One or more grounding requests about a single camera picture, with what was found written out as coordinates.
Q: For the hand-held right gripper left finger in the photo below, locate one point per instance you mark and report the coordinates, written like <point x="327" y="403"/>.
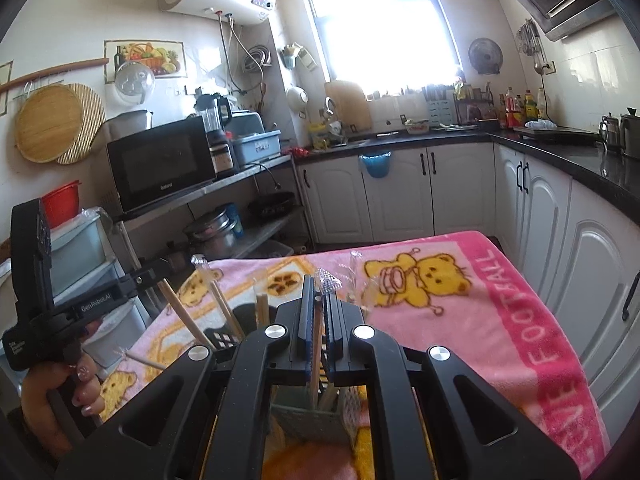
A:
<point x="315" y="345"/>

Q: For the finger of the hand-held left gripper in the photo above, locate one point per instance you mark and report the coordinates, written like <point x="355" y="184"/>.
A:
<point x="147" y="276"/>

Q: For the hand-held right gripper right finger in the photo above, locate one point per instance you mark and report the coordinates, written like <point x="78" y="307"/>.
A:
<point x="331" y="345"/>

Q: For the wooden chopstick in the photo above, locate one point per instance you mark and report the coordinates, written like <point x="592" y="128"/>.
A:
<point x="185" y="317"/>
<point x="328" y="280"/>
<point x="145" y="361"/>
<point x="225" y="310"/>
<point x="261" y="310"/>

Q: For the dark plastic utensil basket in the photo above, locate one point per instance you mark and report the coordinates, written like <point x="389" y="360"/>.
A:
<point x="295" y="420"/>

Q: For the person's left hand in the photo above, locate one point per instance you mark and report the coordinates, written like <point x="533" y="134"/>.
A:
<point x="37" y="400"/>

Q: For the plastic drawer unit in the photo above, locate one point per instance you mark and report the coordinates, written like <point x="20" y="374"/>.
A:
<point x="85" y="255"/>

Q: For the red plastic basin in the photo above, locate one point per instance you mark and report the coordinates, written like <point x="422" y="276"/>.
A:
<point x="60" y="202"/>

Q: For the stacked steel pots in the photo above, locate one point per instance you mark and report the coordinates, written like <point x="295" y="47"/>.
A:
<point x="212" y="235"/>

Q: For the black microwave oven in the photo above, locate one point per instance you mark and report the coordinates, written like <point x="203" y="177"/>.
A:
<point x="155" y="167"/>

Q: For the pink bear printed blanket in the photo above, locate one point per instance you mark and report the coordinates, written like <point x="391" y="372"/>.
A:
<point x="450" y="320"/>

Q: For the metal shelf rack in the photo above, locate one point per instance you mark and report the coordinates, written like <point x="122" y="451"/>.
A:
<point x="250" y="175"/>

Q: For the round bamboo tray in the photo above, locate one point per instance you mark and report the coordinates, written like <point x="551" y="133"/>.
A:
<point x="47" y="122"/>

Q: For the round woven mat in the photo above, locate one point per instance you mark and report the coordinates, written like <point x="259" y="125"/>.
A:
<point x="92" y="125"/>

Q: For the white kitchen cabinets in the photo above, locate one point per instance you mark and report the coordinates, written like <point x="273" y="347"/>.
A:
<point x="550" y="240"/>
<point x="395" y="195"/>

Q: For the grey plastic dish box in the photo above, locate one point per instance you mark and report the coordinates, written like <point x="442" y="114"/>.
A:
<point x="257" y="142"/>

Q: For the black blender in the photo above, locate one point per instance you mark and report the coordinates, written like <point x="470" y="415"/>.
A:
<point x="215" y="110"/>

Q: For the long wooden rolling pin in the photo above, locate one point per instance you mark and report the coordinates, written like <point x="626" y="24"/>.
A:
<point x="55" y="72"/>

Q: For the framed fruit picture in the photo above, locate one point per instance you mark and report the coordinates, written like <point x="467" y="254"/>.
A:
<point x="150" y="60"/>

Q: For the wooden cutting board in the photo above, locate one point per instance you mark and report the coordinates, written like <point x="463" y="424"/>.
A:
<point x="350" y="105"/>

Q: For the knife block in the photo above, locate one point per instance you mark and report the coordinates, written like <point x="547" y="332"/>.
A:
<point x="440" y="107"/>

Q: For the row of condiment bottles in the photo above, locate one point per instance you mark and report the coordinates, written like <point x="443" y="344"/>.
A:
<point x="522" y="110"/>

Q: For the white cloth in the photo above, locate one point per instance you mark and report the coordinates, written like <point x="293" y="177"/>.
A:
<point x="540" y="125"/>

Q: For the black kitchen countertop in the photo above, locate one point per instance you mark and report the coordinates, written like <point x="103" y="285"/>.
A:
<point x="575" y="157"/>

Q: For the black cooktop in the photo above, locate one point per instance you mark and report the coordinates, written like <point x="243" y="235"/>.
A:
<point x="575" y="132"/>

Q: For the kitchen window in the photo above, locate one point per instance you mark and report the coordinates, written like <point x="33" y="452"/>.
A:
<point x="380" y="25"/>

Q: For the steel canisters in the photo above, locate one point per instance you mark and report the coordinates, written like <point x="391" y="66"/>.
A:
<point x="622" y="132"/>

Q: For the hanging metal ladles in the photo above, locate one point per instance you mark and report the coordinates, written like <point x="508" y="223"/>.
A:
<point x="529" y="42"/>

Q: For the grey wall fan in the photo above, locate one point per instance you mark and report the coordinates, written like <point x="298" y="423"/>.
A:
<point x="485" y="56"/>

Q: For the white wall outlet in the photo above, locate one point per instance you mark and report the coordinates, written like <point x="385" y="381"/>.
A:
<point x="549" y="67"/>

